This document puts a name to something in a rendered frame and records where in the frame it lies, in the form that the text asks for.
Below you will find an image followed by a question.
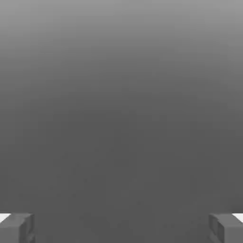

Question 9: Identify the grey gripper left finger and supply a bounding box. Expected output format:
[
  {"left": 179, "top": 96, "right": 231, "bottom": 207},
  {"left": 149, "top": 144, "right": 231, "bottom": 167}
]
[{"left": 0, "top": 212, "right": 36, "bottom": 243}]

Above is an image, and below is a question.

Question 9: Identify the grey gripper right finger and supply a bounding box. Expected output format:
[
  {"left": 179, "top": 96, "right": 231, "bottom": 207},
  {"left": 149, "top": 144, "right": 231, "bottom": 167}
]
[{"left": 208, "top": 212, "right": 243, "bottom": 243}]

